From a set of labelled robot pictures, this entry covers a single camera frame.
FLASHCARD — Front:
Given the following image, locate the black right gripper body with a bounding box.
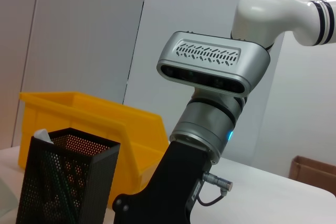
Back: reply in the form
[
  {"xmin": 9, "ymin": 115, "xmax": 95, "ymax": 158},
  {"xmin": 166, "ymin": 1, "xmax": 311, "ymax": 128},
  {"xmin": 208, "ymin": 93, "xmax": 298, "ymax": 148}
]
[{"xmin": 112, "ymin": 140, "xmax": 214, "ymax": 224}]

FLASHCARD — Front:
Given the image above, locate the green utility knife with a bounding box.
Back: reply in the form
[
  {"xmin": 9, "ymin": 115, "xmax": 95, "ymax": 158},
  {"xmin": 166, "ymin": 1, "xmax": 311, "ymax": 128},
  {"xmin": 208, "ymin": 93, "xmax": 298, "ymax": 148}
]
[{"xmin": 35, "ymin": 128, "xmax": 76, "ymax": 224}]

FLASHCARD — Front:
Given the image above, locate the black mesh pen holder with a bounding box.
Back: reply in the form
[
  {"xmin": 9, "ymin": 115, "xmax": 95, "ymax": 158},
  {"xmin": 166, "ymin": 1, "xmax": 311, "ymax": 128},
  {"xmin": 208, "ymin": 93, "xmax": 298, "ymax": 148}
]
[{"xmin": 15, "ymin": 127, "xmax": 122, "ymax": 224}]

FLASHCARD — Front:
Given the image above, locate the translucent wavy fruit plate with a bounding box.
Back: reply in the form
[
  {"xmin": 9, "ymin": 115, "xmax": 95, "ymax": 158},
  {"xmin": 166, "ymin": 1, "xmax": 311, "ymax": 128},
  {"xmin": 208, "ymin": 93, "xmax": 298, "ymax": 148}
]
[{"xmin": 0, "ymin": 176, "xmax": 19, "ymax": 216}]

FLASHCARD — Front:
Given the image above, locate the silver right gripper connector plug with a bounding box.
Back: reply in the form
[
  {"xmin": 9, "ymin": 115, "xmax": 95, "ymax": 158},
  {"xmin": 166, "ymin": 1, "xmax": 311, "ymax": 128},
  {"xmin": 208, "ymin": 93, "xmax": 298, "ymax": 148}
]
[{"xmin": 202, "ymin": 171, "xmax": 234, "ymax": 191}]

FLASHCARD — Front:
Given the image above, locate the yellow plastic bin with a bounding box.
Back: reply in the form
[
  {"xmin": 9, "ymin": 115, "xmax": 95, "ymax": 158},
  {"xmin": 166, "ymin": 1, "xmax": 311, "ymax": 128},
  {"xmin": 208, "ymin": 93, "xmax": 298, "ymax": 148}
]
[{"xmin": 18, "ymin": 91, "xmax": 170, "ymax": 204}]

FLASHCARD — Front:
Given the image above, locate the brown cardboard box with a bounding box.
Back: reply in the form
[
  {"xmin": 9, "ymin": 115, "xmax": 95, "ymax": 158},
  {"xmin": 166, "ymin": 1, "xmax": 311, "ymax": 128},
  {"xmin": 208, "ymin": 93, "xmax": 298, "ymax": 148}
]
[{"xmin": 288, "ymin": 155, "xmax": 336, "ymax": 198}]

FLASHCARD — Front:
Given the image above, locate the thin right gripper cable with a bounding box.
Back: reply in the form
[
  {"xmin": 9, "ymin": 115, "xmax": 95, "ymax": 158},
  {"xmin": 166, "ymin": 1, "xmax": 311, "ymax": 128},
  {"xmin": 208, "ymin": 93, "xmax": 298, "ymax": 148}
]
[{"xmin": 196, "ymin": 188, "xmax": 228, "ymax": 207}]

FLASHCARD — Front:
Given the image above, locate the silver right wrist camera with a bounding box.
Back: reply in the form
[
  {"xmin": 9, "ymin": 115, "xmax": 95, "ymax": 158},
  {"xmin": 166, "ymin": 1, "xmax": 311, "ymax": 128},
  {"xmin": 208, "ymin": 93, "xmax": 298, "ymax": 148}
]
[{"xmin": 156, "ymin": 30, "xmax": 271, "ymax": 97}]

